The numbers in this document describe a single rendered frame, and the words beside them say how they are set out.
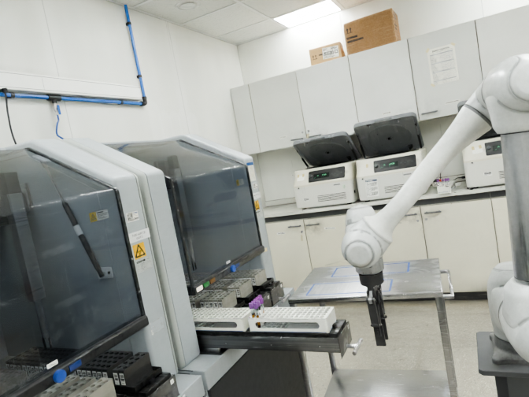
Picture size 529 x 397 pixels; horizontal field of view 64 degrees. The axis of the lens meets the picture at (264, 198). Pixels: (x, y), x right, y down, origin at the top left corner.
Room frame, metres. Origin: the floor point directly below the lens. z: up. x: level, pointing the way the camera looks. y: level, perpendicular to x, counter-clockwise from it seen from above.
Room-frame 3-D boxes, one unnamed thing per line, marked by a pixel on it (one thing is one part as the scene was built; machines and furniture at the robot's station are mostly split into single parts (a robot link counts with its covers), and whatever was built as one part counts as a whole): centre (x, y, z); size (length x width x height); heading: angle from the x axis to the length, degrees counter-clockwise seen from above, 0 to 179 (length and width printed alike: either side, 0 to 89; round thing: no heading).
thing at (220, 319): (1.58, 0.27, 0.83); 0.30 x 0.10 x 0.06; 64
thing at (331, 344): (1.50, 0.11, 0.78); 0.73 x 0.14 x 0.09; 64
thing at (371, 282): (1.30, -0.29, 0.95); 0.08 x 0.07 x 0.09; 154
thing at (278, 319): (1.44, -0.02, 0.83); 0.30 x 0.10 x 0.06; 64
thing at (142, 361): (1.24, 0.48, 0.85); 0.12 x 0.02 x 0.06; 154
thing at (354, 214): (1.29, -0.28, 1.14); 0.13 x 0.11 x 0.16; 163
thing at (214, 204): (1.91, 0.41, 1.28); 0.61 x 0.51 x 0.63; 154
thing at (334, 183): (4.02, -0.66, 1.22); 0.62 x 0.56 x 0.64; 152
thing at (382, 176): (3.77, -1.18, 1.24); 0.62 x 0.56 x 0.69; 154
